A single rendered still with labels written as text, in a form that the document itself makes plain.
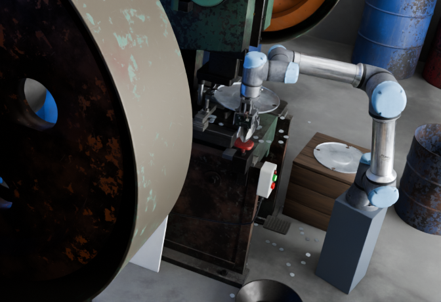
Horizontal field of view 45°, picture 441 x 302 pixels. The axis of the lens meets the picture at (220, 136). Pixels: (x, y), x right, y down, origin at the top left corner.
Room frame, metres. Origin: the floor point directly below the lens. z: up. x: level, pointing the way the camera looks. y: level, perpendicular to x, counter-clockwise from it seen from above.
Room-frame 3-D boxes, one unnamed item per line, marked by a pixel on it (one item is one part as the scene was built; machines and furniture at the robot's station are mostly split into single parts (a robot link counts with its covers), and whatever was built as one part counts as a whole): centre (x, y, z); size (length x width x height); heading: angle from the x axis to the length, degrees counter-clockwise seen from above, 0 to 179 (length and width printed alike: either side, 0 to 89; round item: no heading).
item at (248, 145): (1.79, -0.09, 0.72); 0.07 x 0.06 x 0.08; 73
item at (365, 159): (1.93, -0.66, 0.62); 0.13 x 0.12 x 0.14; 4
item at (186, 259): (1.96, 0.24, 0.45); 0.92 x 0.12 x 0.90; 73
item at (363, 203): (1.94, -0.66, 0.50); 0.15 x 0.15 x 0.10
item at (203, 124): (2.01, 0.08, 0.76); 0.17 x 0.06 x 0.10; 163
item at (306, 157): (2.44, -0.65, 0.18); 0.40 x 0.38 x 0.35; 65
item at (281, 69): (1.79, -0.19, 1.07); 0.11 x 0.11 x 0.08; 4
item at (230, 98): (2.13, -0.09, 0.78); 0.29 x 0.29 x 0.01
